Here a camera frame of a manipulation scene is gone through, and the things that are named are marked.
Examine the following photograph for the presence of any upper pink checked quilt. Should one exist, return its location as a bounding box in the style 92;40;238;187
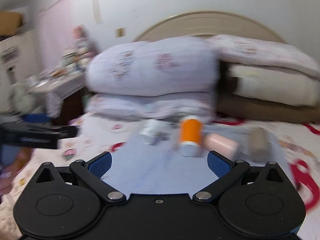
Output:
86;36;220;97

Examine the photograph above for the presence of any bear pattern bedspread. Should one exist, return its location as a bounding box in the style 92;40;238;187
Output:
1;114;319;239

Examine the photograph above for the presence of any light blue patterned cloth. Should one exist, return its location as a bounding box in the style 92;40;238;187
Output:
102;129;217;196

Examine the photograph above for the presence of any plush toy doll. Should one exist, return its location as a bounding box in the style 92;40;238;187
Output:
72;25;95;60

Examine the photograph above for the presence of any taupe tumbler cup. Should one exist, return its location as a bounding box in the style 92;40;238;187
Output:
247;127;271;163

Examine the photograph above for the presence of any pink tumbler cup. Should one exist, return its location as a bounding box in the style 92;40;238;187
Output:
202;133;239;159

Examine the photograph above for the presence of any pink floral pillow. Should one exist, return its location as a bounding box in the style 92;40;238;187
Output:
206;35;319;80

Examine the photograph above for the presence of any white cabinet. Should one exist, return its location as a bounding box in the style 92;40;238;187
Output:
1;30;39;112

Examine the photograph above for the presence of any lower pink checked quilt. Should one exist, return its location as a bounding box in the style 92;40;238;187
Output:
86;92;215;123

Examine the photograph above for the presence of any cluttered bedside table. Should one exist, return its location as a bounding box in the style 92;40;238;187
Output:
28;47;91;119

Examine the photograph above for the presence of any pink checked quilt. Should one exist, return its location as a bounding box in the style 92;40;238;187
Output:
86;92;215;123
86;36;220;97

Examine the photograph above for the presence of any cardboard box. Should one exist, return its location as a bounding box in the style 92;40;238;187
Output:
0;11;23;36

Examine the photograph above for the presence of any orange paper cup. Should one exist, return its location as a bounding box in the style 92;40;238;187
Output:
178;115;203;157

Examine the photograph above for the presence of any cream folded blanket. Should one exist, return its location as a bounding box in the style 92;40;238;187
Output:
229;64;319;107

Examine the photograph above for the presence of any white floral paper cup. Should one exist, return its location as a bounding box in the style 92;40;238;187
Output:
139;119;163;145

